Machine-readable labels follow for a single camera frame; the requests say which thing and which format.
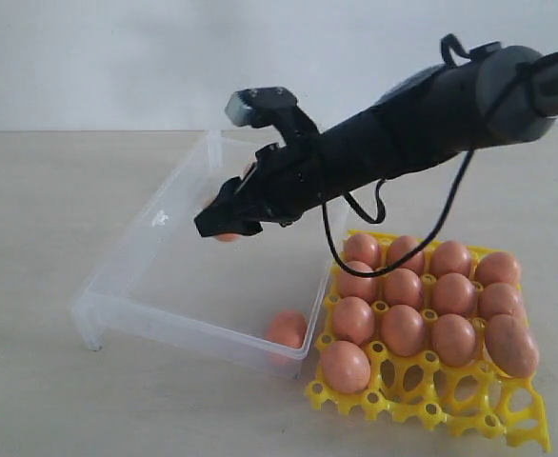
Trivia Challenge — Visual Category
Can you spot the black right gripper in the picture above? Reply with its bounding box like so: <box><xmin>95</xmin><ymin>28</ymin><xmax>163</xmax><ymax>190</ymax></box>
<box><xmin>193</xmin><ymin>137</ymin><xmax>336</xmax><ymax>238</ymax></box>

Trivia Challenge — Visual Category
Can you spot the brown egg column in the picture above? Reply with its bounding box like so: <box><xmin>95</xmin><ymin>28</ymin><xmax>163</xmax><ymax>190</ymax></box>
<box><xmin>430</xmin><ymin>272</ymin><xmax>476</xmax><ymax>317</ymax></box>
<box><xmin>485</xmin><ymin>314</ymin><xmax>540</xmax><ymax>379</ymax></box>
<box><xmin>478</xmin><ymin>283</ymin><xmax>527</xmax><ymax>321</ymax></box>
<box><xmin>430</xmin><ymin>313</ymin><xmax>476</xmax><ymax>368</ymax></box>

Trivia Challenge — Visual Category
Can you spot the brown egg second row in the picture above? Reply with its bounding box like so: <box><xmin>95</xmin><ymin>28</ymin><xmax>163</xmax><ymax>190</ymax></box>
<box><xmin>241</xmin><ymin>162</ymin><xmax>256</xmax><ymax>178</ymax></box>

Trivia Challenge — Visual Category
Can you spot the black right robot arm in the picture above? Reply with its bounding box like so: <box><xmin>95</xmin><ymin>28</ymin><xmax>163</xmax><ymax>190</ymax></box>
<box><xmin>194</xmin><ymin>43</ymin><xmax>558</xmax><ymax>237</ymax></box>

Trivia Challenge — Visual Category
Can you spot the clear plastic bin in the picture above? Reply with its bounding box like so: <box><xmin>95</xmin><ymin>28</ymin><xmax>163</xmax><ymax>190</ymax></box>
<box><xmin>71</xmin><ymin>131</ymin><xmax>349</xmax><ymax>378</ymax></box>

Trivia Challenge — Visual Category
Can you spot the brown egg front right corner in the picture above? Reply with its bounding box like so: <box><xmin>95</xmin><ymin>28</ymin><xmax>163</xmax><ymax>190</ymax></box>
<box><xmin>266</xmin><ymin>309</ymin><xmax>308</xmax><ymax>349</ymax></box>

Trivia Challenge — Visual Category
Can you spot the yellow plastic egg tray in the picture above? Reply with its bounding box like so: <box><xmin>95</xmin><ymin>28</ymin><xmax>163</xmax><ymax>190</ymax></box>
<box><xmin>306</xmin><ymin>232</ymin><xmax>550</xmax><ymax>450</ymax></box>

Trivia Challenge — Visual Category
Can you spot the black camera cable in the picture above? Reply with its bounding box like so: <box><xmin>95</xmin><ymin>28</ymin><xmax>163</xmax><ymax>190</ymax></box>
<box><xmin>319</xmin><ymin>32</ymin><xmax>558</xmax><ymax>277</ymax></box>

